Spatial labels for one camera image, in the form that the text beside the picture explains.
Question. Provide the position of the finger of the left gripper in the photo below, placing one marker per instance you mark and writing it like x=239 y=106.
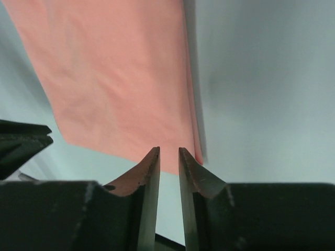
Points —
x=19 y=143

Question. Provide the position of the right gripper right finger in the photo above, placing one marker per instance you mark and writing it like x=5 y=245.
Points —
x=253 y=216

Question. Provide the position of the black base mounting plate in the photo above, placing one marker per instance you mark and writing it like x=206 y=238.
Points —
x=164 y=244

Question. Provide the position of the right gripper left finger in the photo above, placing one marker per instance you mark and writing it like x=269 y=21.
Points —
x=83 y=215

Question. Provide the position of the salmon pink t shirt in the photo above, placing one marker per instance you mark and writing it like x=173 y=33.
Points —
x=116 y=73

